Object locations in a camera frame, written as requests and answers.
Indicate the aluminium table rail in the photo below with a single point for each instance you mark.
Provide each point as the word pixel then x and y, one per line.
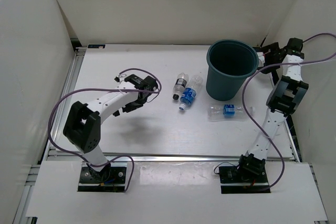
pixel 54 155

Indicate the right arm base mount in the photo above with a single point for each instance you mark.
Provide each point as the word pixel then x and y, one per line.
pixel 232 181

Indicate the blue sticker label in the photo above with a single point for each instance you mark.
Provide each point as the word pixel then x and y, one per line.
pixel 96 46

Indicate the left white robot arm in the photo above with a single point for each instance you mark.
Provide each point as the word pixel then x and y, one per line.
pixel 83 124

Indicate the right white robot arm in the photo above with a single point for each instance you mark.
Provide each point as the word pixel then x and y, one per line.
pixel 281 103

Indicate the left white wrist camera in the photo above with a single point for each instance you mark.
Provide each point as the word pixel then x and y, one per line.
pixel 119 78

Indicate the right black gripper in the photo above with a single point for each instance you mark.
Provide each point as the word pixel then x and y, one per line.
pixel 274 48

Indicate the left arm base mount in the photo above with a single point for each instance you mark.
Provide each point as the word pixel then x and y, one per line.
pixel 109 180

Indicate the blue label bottle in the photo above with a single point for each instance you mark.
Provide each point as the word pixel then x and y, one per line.
pixel 190 92
pixel 220 112

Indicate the red label plastic bottle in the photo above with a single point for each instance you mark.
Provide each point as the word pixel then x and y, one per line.
pixel 261 57

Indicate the black label plastic bottle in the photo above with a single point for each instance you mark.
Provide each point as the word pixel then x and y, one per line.
pixel 180 85

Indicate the dark green plastic bin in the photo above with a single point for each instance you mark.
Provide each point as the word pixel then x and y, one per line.
pixel 230 63

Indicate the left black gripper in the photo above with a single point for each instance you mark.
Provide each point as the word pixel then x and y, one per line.
pixel 127 109

